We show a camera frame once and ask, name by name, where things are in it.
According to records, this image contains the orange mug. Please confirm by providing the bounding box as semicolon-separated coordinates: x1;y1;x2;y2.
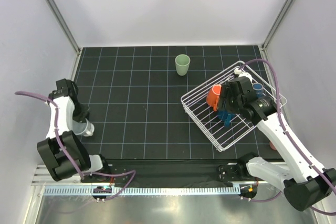
206;84;222;111

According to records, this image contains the blue mug cream inside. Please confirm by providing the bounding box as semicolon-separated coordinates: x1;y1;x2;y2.
217;110;236;127

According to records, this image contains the dark blue cup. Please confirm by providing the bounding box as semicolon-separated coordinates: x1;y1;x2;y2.
253;83;264;98

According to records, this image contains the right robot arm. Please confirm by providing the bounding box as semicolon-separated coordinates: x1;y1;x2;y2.
219;77;335;211

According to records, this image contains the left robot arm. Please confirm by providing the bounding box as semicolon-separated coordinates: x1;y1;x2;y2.
37;79;111;183

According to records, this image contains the pink cup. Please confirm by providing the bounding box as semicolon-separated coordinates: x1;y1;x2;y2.
269;142;277;151

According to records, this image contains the pale green tumbler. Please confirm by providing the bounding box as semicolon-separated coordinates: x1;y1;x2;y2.
175;54;191;76

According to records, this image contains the black gridded table mat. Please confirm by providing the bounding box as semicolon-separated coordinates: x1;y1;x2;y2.
74;45;279;159

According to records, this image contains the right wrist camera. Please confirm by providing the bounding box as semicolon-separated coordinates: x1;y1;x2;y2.
234;67;253;82

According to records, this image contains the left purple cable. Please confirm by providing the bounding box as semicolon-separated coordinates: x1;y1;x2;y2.
14;90;137;200

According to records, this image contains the purple cable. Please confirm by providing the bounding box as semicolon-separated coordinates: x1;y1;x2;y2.
14;90;137;200
240;58;336;215

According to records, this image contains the white wire dish rack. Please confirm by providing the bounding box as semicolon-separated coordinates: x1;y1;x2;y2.
181;61;276;152

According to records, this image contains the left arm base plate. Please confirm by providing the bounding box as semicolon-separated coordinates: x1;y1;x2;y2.
109;165;130;184

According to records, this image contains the aluminium rail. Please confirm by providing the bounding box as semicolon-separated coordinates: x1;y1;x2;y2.
31;165;80;185

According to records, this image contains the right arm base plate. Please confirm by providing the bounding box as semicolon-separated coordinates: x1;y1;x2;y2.
217;164;239;183

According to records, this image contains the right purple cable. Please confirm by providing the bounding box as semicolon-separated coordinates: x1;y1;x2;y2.
240;58;336;215

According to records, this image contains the slotted cable duct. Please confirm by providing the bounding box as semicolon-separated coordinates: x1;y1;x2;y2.
43;185;240;197

